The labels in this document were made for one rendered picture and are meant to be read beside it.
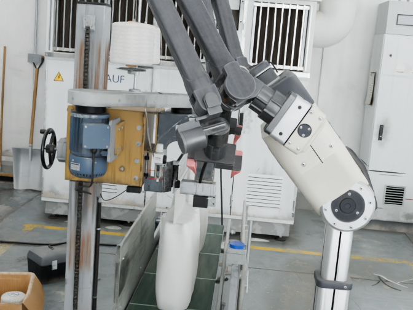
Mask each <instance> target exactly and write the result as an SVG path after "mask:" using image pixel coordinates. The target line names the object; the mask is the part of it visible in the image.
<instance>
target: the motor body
mask: <svg viewBox="0 0 413 310"><path fill-rule="evenodd" d="M109 118H110V114H109V113H82V112H78V111H72V112H71V117H70V131H69V150H71V151H72V152H71V153H69V171H70V173H71V174H72V175H74V176H75V177H80V178H92V153H91V152H90V150H91V149H84V148H83V147H82V145H81V143H80V140H81V124H82V123H83V122H92V123H105V124H107V123H109ZM107 167H108V163H107V156H101V154H100V149H97V152H96V154H95V165H94V176H93V178H99V177H102V176H103V175H105V173H106V172H107Z"/></svg>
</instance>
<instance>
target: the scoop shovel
mask: <svg viewBox="0 0 413 310"><path fill-rule="evenodd" d="M43 62H44V56H42V62H41V64H40V65H39V67H38V68H37V67H36V65H35V63H33V64H34V67H35V69H36V70H35V78H34V92H33V105H32V113H31V127H30V135H29V149H27V148H13V147H12V152H13V170H14V188H15V189H35V190H39V191H42V188H41V185H42V163H41V150H40V149H33V132H34V118H35V110H36V97H37V82H38V74H39V68H40V67H41V65H42V63H43Z"/></svg>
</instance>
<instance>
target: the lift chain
mask: <svg viewBox="0 0 413 310"><path fill-rule="evenodd" d="M87 30H88V31H87ZM87 34H89V35H88V36H87ZM87 38H88V39H87ZM86 42H88V43H86ZM87 46H88V47H87ZM89 46H90V27H89V28H87V27H86V28H85V47H84V54H85V55H84V73H83V77H84V78H83V89H88V76H89V71H88V70H89V51H90V47H89ZM86 50H88V51H86ZM86 54H87V55H86ZM85 58H88V59H85ZM86 62H87V63H86ZM85 65H86V66H87V67H85ZM85 73H87V74H85ZM85 77H87V78H85ZM84 81H87V82H84ZM85 85H86V86H85ZM81 182H82V183H81ZM82 185H84V184H83V181H79V184H78V187H79V186H82ZM80 193H81V194H80ZM82 196H83V192H79V191H78V199H77V204H78V205H77V227H76V255H75V270H74V297H73V310H74V309H76V310H77V306H78V303H77V302H78V292H79V289H78V288H79V265H80V252H81V248H80V246H81V224H82V219H81V218H82ZM79 197H81V198H79ZM79 201H81V202H79ZM79 207H80V208H81V209H79ZM79 211H81V212H79ZM79 215H80V216H79ZM79 218H80V220H79ZM78 222H80V223H78ZM78 225H79V226H78ZM78 229H80V230H78ZM78 233H79V234H78ZM78 236H79V237H78ZM77 243H79V244H77ZM78 247H79V248H78ZM77 250H78V251H77ZM77 254H78V255H77ZM76 257H78V258H76ZM77 261H78V262H77ZM76 264H78V265H76ZM76 268H77V269H76ZM76 278H77V279H76ZM75 285H77V286H75ZM75 292H77V293H75ZM75 295H76V296H75ZM75 299H76V300H75ZM75 302H76V303H75Z"/></svg>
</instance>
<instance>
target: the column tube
mask: <svg viewBox="0 0 413 310"><path fill-rule="evenodd" d="M83 15H95V30H94V31H90V46H89V47H90V51H89V62H88V63H89V65H88V89H103V90H107V89H108V65H109V42H110V29H111V7H108V6H102V5H94V4H78V3H77V9H76V38H75V53H74V82H73V88H74V89H82V88H83V78H84V77H83V73H84V55H85V54H84V47H85V30H82V25H83ZM78 184H79V181H76V180H70V181H69V199H68V228H67V244H66V272H65V302H64V310H73V297H74V270H75V255H76V227H77V205H78V204H77V199H78V191H76V190H75V188H77V187H78ZM102 185H103V184H102V183H95V182H93V184H92V186H91V187H90V188H86V187H83V191H86V192H89V193H91V194H92V195H90V194H86V193H83V196H82V218H81V219H82V224H81V246H80V248H81V252H80V265H79V288H78V289H79V292H78V302H77V303H78V306H77V310H92V304H93V298H92V296H93V281H94V269H95V245H96V229H95V228H96V221H97V220H96V219H97V205H98V200H97V199H96V197H101V195H102ZM100 193H101V195H100Z"/></svg>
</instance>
